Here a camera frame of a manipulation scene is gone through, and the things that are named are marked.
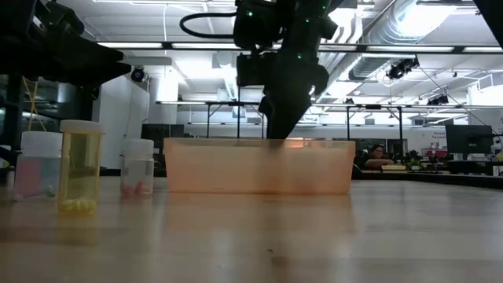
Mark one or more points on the clear pill bottle pink pills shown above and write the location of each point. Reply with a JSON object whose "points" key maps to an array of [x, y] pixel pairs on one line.
{"points": [[137, 169]]}

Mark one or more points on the yellow pill bottle white cap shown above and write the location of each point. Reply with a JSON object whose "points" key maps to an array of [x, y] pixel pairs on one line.
{"points": [[80, 165]]}

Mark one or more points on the clear pill bottle pink label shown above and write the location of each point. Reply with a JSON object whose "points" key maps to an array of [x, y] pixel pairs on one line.
{"points": [[37, 169]]}

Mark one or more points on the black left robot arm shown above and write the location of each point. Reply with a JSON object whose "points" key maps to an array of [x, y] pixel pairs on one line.
{"points": [[59, 55]]}

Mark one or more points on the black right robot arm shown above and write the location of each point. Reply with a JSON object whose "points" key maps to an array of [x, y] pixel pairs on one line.
{"points": [[259, 23]]}

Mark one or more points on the orange translucent plastic basket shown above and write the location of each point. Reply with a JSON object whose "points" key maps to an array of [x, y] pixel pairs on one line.
{"points": [[236, 169]]}

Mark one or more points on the person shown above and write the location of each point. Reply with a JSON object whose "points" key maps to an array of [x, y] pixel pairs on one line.
{"points": [[378, 155]]}

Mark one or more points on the black computer monitor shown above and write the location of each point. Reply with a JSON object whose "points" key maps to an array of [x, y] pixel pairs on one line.
{"points": [[467, 139]]}

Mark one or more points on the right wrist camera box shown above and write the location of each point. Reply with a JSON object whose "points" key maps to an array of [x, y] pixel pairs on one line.
{"points": [[253, 70]]}

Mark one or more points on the black metal frame stand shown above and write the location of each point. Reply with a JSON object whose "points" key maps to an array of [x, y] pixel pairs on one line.
{"points": [[347, 126], [208, 118]]}

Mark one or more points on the black overhead camera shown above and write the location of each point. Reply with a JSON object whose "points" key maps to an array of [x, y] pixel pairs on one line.
{"points": [[438, 100], [401, 68]]}

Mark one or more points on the silver ventilation duct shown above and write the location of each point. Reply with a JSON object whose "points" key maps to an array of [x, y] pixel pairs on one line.
{"points": [[393, 27]]}

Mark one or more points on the round black ceiling camera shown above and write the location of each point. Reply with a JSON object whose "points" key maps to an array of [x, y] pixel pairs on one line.
{"points": [[137, 74]]}

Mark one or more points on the black frame post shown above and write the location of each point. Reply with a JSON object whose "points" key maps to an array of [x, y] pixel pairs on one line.
{"points": [[15, 118]]}

